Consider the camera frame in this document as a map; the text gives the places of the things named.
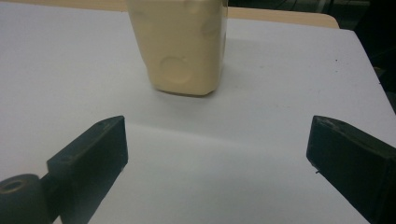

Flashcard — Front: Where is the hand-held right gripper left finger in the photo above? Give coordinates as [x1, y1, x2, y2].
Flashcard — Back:
[40, 115, 129, 224]

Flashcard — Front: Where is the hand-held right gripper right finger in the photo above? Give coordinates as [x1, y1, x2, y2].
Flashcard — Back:
[305, 115, 396, 224]

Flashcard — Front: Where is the small wooden box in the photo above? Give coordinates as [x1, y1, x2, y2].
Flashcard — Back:
[126, 0, 229, 97]

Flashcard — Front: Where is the white table sheet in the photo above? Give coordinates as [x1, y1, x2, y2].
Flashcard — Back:
[0, 1, 396, 224]

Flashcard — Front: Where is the light wooden table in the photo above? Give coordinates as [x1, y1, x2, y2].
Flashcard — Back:
[0, 0, 340, 30]

